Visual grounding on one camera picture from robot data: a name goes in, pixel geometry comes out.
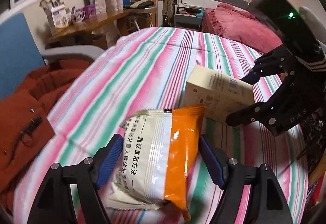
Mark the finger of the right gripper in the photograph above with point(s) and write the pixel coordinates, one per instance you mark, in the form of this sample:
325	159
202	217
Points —
265	113
275	62

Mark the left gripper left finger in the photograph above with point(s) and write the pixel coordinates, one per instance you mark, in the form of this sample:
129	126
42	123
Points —
53	202

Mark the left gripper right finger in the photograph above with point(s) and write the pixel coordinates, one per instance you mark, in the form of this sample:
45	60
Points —
267	203

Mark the beige cardboard box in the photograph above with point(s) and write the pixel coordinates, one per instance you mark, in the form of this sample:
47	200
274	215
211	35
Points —
219	93

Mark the orange white snack packet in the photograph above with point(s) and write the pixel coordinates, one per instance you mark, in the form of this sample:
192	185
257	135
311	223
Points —
159	149

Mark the rust red jacket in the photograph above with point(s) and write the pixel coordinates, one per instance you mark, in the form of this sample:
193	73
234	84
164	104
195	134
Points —
25	129

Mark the striped pink tablecloth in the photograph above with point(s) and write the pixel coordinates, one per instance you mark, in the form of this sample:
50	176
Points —
148	70

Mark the grey yellow blue chair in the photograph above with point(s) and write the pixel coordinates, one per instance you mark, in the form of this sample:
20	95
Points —
20	55

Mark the wooden desk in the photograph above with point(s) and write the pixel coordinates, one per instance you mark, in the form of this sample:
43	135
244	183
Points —
98	21

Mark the white mug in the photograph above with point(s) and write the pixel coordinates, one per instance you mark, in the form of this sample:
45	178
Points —
78	16

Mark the white tissue carton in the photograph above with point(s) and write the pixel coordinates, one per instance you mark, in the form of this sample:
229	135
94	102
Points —
56	15

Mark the purple box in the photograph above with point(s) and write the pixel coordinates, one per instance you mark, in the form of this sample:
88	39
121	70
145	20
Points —
90	11

